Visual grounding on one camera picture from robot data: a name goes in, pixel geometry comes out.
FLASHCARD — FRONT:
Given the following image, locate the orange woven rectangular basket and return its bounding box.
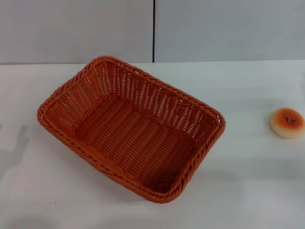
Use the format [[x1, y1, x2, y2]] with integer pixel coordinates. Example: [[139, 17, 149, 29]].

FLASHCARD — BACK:
[[37, 56, 226, 205]]

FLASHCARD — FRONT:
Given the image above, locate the round sesame bread bun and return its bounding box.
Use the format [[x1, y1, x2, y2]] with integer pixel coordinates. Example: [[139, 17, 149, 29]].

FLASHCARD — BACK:
[[269, 107, 305, 140]]

